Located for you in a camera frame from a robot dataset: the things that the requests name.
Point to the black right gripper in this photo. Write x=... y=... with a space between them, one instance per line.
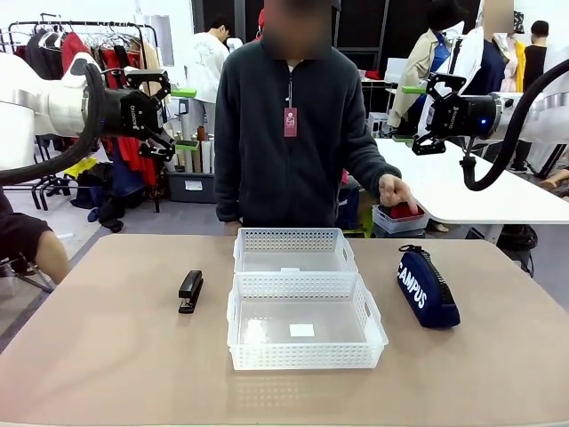
x=467 y=115

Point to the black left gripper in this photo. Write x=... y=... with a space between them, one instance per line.
x=133 y=113

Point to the black stapler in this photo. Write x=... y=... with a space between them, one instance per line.
x=190 y=289

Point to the navy CAMPUS pencil pouch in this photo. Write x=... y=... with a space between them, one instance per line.
x=427 y=293

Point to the person's left forearm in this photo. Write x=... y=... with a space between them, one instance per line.
x=378 y=164

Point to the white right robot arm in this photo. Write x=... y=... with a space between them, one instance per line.
x=551 y=115

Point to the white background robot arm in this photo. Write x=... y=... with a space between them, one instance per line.
x=234 y=43

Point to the person's right forearm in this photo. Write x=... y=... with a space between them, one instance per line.
x=227 y=195

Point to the person's left hand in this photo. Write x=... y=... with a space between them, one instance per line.
x=392 y=189

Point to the person's right hand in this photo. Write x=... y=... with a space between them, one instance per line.
x=232 y=228

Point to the red hanging garments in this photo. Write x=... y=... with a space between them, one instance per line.
x=129 y=151

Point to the mannequin with beige coat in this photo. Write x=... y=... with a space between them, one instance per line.
x=418 y=62

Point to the cream paper roll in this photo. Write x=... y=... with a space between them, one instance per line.
x=205 y=155

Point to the person in white shirt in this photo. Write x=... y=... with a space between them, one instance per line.
x=204 y=62

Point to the person with white garment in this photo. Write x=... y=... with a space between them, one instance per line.
x=493 y=62

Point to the black clothes rack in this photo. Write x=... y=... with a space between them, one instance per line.
x=157 y=195

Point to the grey storage bin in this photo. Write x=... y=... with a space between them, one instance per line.
x=191 y=187

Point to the white table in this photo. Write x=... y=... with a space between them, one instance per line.
x=467 y=191

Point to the yellow hanging garment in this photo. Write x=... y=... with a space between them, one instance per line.
x=520 y=66

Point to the black clothes pile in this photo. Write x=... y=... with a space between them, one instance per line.
x=109 y=209

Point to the red folded cloth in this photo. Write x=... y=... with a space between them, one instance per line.
x=402 y=214

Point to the person in black t-shirt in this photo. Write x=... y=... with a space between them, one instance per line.
x=535 y=62

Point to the clear plastic storage bin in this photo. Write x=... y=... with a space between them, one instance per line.
x=391 y=224

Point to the maroon hang tag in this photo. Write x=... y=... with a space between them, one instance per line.
x=290 y=124

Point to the person in red hoodie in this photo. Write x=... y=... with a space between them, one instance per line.
x=260 y=24

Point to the black bag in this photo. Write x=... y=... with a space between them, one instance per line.
x=515 y=238

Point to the person in dark fleece jacket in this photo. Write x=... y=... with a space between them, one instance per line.
x=289 y=178

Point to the white perforated plastic basket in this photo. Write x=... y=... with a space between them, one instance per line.
x=249 y=242

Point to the seated person in black shorts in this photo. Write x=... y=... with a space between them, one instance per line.
x=26 y=236

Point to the white plastic basket with label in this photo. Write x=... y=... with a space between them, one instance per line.
x=302 y=356

